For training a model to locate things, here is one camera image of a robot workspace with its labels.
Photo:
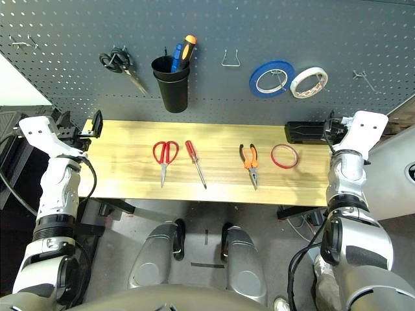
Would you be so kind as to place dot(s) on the flat black tool case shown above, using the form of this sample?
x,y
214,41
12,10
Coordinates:
x,y
304,133

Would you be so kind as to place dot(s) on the silver right robot leg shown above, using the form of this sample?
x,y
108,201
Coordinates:
x,y
243,265

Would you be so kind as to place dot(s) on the silver left robot leg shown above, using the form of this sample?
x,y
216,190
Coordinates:
x,y
149,259

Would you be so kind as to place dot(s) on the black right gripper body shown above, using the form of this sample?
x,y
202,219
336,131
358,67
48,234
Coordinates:
x,y
335,131

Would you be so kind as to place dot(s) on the orange black pliers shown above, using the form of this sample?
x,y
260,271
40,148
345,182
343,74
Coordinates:
x,y
250,163

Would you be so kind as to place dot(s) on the short black floor tape strip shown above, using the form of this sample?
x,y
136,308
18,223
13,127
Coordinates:
x,y
206,236

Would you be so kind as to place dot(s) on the silver robot leg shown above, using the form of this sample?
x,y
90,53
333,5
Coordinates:
x,y
243,265
149,259

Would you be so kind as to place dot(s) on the double steel peg hook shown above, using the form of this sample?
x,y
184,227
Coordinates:
x,y
19,43

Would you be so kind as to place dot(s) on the red tape roll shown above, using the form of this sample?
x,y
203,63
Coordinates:
x,y
273,159

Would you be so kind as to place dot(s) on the black table bracket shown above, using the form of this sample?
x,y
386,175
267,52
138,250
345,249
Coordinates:
x,y
118,205
291,212

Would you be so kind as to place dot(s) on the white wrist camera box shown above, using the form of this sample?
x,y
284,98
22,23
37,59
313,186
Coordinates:
x,y
39,131
368,128

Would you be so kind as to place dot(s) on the long steel peg hook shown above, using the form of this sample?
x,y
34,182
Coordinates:
x,y
368,81

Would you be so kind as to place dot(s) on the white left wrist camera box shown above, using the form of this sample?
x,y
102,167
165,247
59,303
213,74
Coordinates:
x,y
39,131

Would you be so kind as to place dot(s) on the black plastic cup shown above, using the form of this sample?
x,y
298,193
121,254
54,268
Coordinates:
x,y
173,94

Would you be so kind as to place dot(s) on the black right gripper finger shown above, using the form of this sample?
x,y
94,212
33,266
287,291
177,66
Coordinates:
x,y
332,115

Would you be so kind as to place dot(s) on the white tape roll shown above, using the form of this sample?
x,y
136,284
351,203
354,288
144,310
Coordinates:
x,y
296,90

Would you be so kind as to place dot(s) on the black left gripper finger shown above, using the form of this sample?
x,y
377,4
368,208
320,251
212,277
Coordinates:
x,y
61,117
98,124

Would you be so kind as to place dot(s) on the black power adapter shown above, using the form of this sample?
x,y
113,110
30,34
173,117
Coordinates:
x,y
314,218

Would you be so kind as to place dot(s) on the black ribbed plastic case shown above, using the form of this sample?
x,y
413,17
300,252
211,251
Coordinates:
x,y
8,120

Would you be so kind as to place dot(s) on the grey robot torso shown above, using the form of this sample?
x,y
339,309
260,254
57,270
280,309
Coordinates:
x,y
162,299

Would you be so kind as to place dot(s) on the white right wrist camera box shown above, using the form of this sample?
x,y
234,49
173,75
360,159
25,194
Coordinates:
x,y
368,128

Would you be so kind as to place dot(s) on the long black floor tape strip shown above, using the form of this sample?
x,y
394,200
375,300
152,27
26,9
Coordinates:
x,y
207,265

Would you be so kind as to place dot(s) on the blue tape roll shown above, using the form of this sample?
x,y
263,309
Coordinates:
x,y
256,85

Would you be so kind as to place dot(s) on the grey metal pegboard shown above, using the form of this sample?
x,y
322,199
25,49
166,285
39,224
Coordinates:
x,y
81,19

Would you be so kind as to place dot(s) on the silver bystander sneaker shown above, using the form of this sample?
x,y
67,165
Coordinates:
x,y
281,304
322,265

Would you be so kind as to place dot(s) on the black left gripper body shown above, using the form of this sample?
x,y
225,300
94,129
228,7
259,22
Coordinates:
x,y
76,137

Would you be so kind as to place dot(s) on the steel tape peg hook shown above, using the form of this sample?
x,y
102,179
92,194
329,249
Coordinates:
x,y
281,79

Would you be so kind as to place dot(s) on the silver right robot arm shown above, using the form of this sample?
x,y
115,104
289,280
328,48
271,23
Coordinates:
x,y
347,181

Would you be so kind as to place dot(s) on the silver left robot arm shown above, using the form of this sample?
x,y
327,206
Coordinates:
x,y
55,188

